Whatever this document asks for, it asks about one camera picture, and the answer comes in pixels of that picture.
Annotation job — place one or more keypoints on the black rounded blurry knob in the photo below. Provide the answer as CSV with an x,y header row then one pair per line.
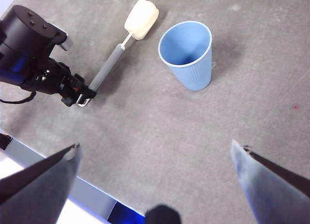
x,y
163,215

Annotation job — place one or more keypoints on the silver table edge rail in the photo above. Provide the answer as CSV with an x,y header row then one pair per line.
x,y
92,195

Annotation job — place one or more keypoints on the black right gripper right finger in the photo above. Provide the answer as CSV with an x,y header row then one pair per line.
x,y
273,192

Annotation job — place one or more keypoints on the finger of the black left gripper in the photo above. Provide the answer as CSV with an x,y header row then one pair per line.
x,y
70,99
83,89

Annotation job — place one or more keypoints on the blue ribbed plastic cup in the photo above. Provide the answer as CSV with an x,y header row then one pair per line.
x,y
193,73

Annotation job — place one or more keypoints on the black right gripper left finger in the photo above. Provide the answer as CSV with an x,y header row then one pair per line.
x,y
36,195

